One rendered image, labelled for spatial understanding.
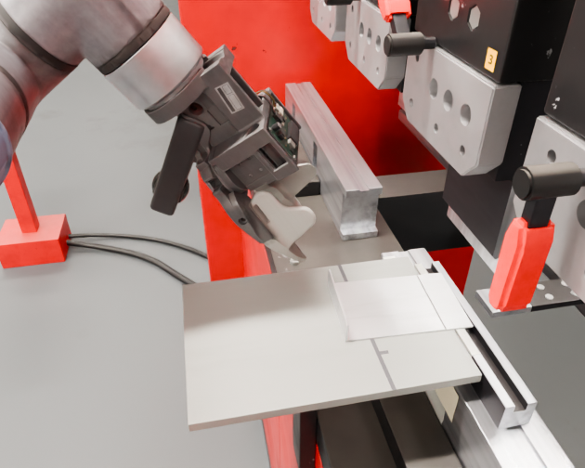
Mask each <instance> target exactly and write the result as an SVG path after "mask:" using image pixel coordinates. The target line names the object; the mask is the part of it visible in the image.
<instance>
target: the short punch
mask: <svg viewBox="0 0 585 468"><path fill-rule="evenodd" d="M514 195H515V193H514V189H513V181H512V180H506V181H497V182H496V181H494V180H493V179H492V178H491V177H490V176H489V175H488V174H487V173H485V174H480V175H460V174H459V173H458V172H457V171H456V170H455V169H454V168H453V167H452V166H451V165H450V164H448V172H447V177H446V183H445V187H444V192H443V197H442V198H443V199H444V200H445V202H446V203H447V204H448V214H447V216H448V218H449V219H450V220H451V221H452V223H453V224H454V225H455V226H456V227H457V229H458V230H459V231H460V232H461V234H462V235H463V236H464V237H465V239H467V240H468V241H469V243H470V244H471V245H472V246H473V248H474V249H475V250H476V251H477V253H478V254H479V255H480V256H481V258H482V259H483V260H484V261H485V262H486V264H487V265H488V266H489V268H490V269H491V270H492V271H493V272H494V274H495V270H496V267H497V264H498V260H499V257H500V253H501V247H502V244H503V240H504V237H505V233H506V232H507V230H508V228H509V226H510V225H511V224H512V222H513V220H514V218H516V213H515V209H514Z"/></svg>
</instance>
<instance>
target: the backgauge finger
mask: <svg viewBox="0 0 585 468"><path fill-rule="evenodd" d="M489 291H490V289H485V290H478V291H476V293H475V297H476V298H477V300H478V301H479V302H480V304H481V305H482V307H484V308H485V310H486V311H487V313H488V314H489V316H490V317H491V318H495V317H502V316H509V315H514V314H521V313H526V312H533V311H540V310H545V309H552V308H557V307H564V306H575V305H582V304H585V303H584V302H583V301H582V300H581V299H580V298H579V297H578V296H577V295H576V294H575V293H574V292H573V291H572V290H571V289H570V288H569V287H568V286H567V285H566V284H565V283H564V282H563V281H562V279H551V280H545V281H539V282H538V284H537V287H536V290H535V291H534V294H533V297H532V300H531V302H530V304H528V305H527V306H526V308H524V309H517V310H511V311H505V312H501V311H500V310H496V309H495V308H493V306H492V305H491V304H490V302H489V297H488V295H489Z"/></svg>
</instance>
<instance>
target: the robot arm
mask: <svg viewBox="0 0 585 468"><path fill-rule="evenodd" d="M234 58H235V56H234V55H233V54H232V53H231V51H230V50H229V49H228V47H227V46H226V45H225V44H223V45H222V46H220V47H219V48H218V49H216V51H215V52H213V53H212V54H211V55H209V56H208V57H207V56H206V55H205V54H203V53H202V47H201V46H200V44H199V43H198V42H197V41H196V40H195V39H194V37H193V36H192V35H191V34H190V33H189V32H188V30H187V29H186V28H185V27H184V26H183V25H182V24H181V22H180V21H179V20H178V19H177V18H176V16H175V15H174V14H173V13H172V12H171V11H170V10H169V8H168V7H167V6H166V5H165V3H164V2H163V1H162V0H0V186H1V185H2V183H3V182H4V181H5V179H6V177H7V174H8V172H9V169H10V166H11V163H12V157H13V154H14V152H15V150H16V148H17V146H18V144H19V143H20V139H21V137H22V136H23V134H24V132H25V130H26V128H27V126H28V124H29V122H30V120H31V118H32V117H33V114H34V111H35V109H36V107H37V105H38V104H39V103H40V102H41V101H42V100H43V99H44V97H46V96H47V95H48V94H49V93H50V92H51V91H52V90H53V89H54V88H55V87H56V86H57V85H59V84H60V83H61V82H62V81H63V80H64V79H65V78H66V77H67V76H68V75H69V74H70V73H71V72H73V71H74V70H75V69H76V68H77V67H78V66H79V64H80V63H81V62H82V61H83V60H84V59H87V60H88V61H89V62H90V63H91V64H92V65H93V66H94V67H96V69H98V70H99V71H100V72H101V73H102V74H103V76H104V77H105V78H106V79H107V80H108V81H109V82H110V83H112V84H113V85H114V86H115V87H116V88H117V89H118V90H119V91H120V92H121V93H122V94H123V95H124V96H125V97H126V98H127V99H128V100H129V101H130V102H131V103H132V104H133V105H134V106H135V107H136V108H137V109H138V110H144V111H145V112H146V113H147V114H148V116H149V117H150V118H151V119H152V120H153V121H154V122H155V123H156V124H163V123H166V122H168V121H170V120H171V119H173V118H175V117H176V116H177V120H176V123H175V129H174V132H173V134H172V137H171V140H170V143H169V147H168V150H167V152H166V155H165V158H164V161H163V165H162V170H161V171H159V172H158V173H157V174H156V175H155V177H153V180H152V184H151V187H152V193H153V196H152V200H151V203H150V208H151V209H152V210H154V211H156V212H159V213H162V214H165V215H173V214H174V213H175V210H176V207H177V204H178V203H181V202H182V201H183V200H185V199H186V197H187V196H188V194H189V180H188V176H189V172H190V169H191V166H192V164H193V163H196V168H197V169H198V170H199V173H200V176H201V179H202V180H203V182H204V183H205V184H206V185H207V187H208V188H209V189H210V190H211V191H212V192H213V195H214V196H215V197H216V198H217V200H218V201H219V202H220V204H221V205H222V207H223V208H224V210H225V211H226V213H227V215H228V216H229V217H230V218H231V220H232V221H233V222H234V223H235V224H236V225H237V226H238V227H239V228H240V229H241V230H243V231H244V232H245V233H247V234H248V235H249V236H251V237H252V238H253V239H254V240H256V241H257V242H259V243H263V244H265V246H266V247H268V248H270V249H272V250H273V251H275V252H277V253H279V254H283V255H285V256H287V257H289V258H291V259H293V260H296V261H298V262H303V261H305V260H306V256H305V255H304V254H303V252H302V251H301V250H300V248H299V247H298V246H297V245H296V243H295V241H296V240H298V239H299V238H300V237H301V236H302V235H303V234H304V233H305V232H307V231H308V230H309V229H310V228H311V227H312V226H313V225H314V224H315V222H316V216H315V214H314V213H313V211H312V210H311V209H310V208H308V207H305V206H302V205H301V204H300V202H299V201H298V200H297V199H296V197H295V195H296V194H297V193H298V192H299V191H300V190H301V189H302V188H304V187H305V186H306V185H307V184H308V183H309V182H310V181H311V180H312V179H313V178H314V177H315V176H316V174H317V170H316V168H315V167H314V166H313V165H311V164H310V163H302V164H297V162H298V147H299V129H301V127H302V126H301V125H300V124H299V123H298V122H297V121H296V120H295V119H294V118H293V116H292V115H291V114H290V112H289V111H288V110H287V109H286V108H285V106H284V105H283V104H282V103H281V101H280V100H279V99H278V97H277V96H276V95H275V94H274V92H273V91H272V90H271V89H270V88H267V89H266V90H259V91H257V92H254V91H253V90H252V88H251V87H250V86H249V85H248V84H247V82H246V81H245V80H244V79H243V78H242V76H241V75H240V74H239V73H238V71H237V70H236V69H235V68H234V67H233V61H234ZM260 92H261V93H260ZM257 93H259V94H258V95H256V94H257ZM248 190H250V191H252V190H255V191H256V193H255V194H254V195H253V198H252V199H251V198H250V197H249V196H248Z"/></svg>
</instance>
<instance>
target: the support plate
mask: <svg viewBox="0 0 585 468"><path fill-rule="evenodd" d="M341 266H342V268H343V271H344V273H345V275H346V277H347V280H348V281H358V280H377V279H386V278H395V277H405V276H414V275H416V276H417V275H419V273H418V272H417V270H416V269H415V267H414V265H413V264H412V263H411V261H410V259H409V258H408V257H407V256H405V257H398V258H390V259H384V260H376V261H369V262H361V263H354V264H346V265H341ZM329 269H330V270H331V274H332V277H333V280H334V283H339V282H345V281H344V278H343V276H342V274H341V272H340V269H339V267H338V266H325V267H318V268H310V269H303V270H295V271H289V272H281V273H274V274H266V275H259V276H251V277H245V278H237V279H223V280H216V281H208V282H201V283H194V284H187V285H182V299H183V320H184V342H185V364H186V386H187V408H188V430H189V431H190V432H192V431H198V430H202V429H208V428H214V427H219V426H225V425H230V424H235V423H246V422H251V421H256V420H262V419H267V418H273V417H278V416H283V415H289V414H294V413H300V412H305V411H311V410H321V409H326V408H331V407H337V406H343V405H348V404H354V403H358V402H364V401H370V400H375V399H380V398H386V397H396V396H402V395H406V394H412V393H418V392H423V391H429V390H434V389H439V388H445V387H451V386H456V385H461V384H471V383H477V382H480V380H481V377H482V373H481V372H480V370H479V369H478V368H477V367H476V365H475V363H474V361H473V360H472V358H471V356H470V355H469V353H468V352H467V350H466V348H465V347H464V345H463V344H462V341H461V340H460V338H459V337H458V335H457V334H456V332H455V331H454V330H449V331H446V329H445V330H444V331H433V332H425V333H416V334H408V335H399V336H392V337H384V338H375V339H374V341H375V343H376V344H377V346H378V349H379V351H385V350H388V352H389V354H383V355H382V358H383V361H384V363H385V366H386V368H387V369H388V371H389V374H390V376H391V378H392V380H393V383H394V385H395V387H396V390H392V388H391V386H390V384H389V382H388V380H387V378H386V376H385V373H384V370H383V367H382V365H381V363H380V361H379V359H378V357H377V355H376V352H375V350H374V348H373V346H372V343H371V340H370V339H367V340H358V341H350V342H346V341H345V338H344V335H343V331H342V328H341V325H340V322H339V319H338V316H337V313H336V310H335V307H334V304H333V300H332V296H331V293H330V290H329V286H328V276H329Z"/></svg>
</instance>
